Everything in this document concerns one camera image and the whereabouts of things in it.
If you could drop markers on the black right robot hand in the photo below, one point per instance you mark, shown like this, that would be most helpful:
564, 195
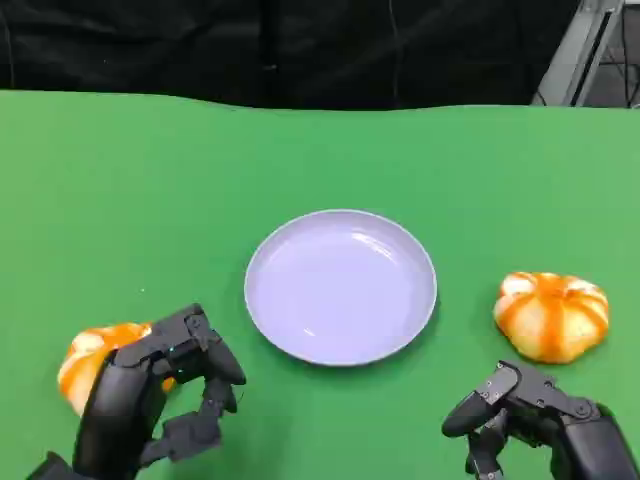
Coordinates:
575, 430

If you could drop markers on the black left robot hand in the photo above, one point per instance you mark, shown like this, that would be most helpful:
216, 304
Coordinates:
125, 400

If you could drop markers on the orange white toy bread roll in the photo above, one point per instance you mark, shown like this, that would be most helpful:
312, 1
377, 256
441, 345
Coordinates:
550, 320
87, 357

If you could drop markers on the green table cloth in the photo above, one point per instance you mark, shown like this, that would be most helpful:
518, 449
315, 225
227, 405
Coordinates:
150, 200

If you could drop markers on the lilac plate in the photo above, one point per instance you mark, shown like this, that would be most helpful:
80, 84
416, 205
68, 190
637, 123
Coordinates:
340, 290

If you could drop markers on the black backdrop curtain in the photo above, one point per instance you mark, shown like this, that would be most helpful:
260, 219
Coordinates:
250, 50

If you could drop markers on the grey metal frame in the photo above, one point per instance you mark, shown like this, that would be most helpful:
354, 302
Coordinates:
575, 55

